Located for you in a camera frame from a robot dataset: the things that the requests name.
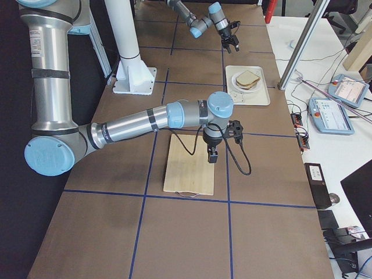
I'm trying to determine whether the orange connector near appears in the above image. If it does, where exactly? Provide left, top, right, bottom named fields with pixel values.
left=296, top=132, right=310, bottom=152

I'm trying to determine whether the orange connector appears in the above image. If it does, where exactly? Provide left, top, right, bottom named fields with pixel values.
left=290, top=113, right=303, bottom=127
left=296, top=132, right=310, bottom=152

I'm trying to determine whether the far teach pendant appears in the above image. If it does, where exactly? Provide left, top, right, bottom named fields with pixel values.
left=328, top=74, right=369, bottom=108

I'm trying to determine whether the wooden cutting board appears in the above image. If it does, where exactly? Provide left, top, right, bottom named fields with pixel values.
left=163, top=134, right=214, bottom=196

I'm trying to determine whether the bread slice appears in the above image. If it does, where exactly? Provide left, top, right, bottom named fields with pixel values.
left=235, top=80, right=259, bottom=90
left=235, top=70, right=260, bottom=84

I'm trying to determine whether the white round plate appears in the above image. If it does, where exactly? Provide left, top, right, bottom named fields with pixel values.
left=232, top=70, right=261, bottom=91

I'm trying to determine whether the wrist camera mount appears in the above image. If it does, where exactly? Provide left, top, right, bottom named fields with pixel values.
left=224, top=120, right=244, bottom=144
left=228, top=20, right=241, bottom=29

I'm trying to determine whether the cream bear tray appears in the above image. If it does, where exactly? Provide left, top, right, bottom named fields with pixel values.
left=226, top=65, right=270, bottom=106

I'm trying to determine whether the orange connector far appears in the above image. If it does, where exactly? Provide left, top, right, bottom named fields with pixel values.
left=290, top=113, right=303, bottom=127

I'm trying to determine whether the wooden block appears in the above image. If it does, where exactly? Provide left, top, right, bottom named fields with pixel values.
left=343, top=25, right=372, bottom=71

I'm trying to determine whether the bread slice on plate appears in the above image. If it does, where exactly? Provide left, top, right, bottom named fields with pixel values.
left=235, top=80, right=259, bottom=90

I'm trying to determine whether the metal cutting board handle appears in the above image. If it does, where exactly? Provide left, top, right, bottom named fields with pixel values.
left=176, top=191, right=200, bottom=198

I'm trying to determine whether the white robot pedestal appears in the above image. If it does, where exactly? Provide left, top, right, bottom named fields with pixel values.
left=105, top=0, right=157, bottom=95

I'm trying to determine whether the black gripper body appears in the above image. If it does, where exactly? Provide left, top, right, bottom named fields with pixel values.
left=219, top=25, right=237, bottom=44
left=203, top=124, right=226, bottom=149

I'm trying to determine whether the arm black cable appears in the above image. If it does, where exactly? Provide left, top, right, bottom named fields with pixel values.
left=174, top=121, right=252, bottom=176

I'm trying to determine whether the black box with label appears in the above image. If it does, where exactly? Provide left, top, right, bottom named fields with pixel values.
left=304, top=163, right=331, bottom=209

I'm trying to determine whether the aluminium frame post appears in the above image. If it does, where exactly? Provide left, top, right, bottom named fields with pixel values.
left=278, top=0, right=330, bottom=91

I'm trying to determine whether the black monitor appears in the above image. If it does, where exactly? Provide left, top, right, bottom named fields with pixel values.
left=341, top=163, right=371, bottom=236

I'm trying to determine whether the red object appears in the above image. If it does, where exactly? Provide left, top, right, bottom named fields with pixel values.
left=264, top=0, right=277, bottom=24

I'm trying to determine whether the teach pendant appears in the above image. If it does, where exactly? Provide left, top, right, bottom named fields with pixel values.
left=309, top=98, right=355, bottom=135
left=328, top=74, right=369, bottom=108

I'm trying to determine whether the near teach pendant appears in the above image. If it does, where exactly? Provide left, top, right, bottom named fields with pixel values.
left=309, top=98, right=355, bottom=135

